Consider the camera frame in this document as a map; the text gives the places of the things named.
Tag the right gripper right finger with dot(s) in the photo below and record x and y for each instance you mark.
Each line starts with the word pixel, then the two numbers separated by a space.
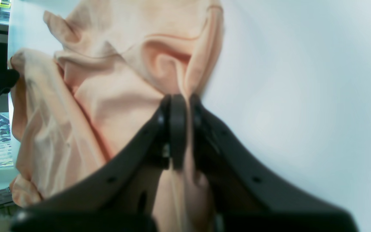
pixel 248 196

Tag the peach T-shirt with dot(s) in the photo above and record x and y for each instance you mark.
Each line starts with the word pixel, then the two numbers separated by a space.
pixel 75 111

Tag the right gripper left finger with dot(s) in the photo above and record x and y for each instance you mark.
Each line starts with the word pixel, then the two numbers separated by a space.
pixel 120 196

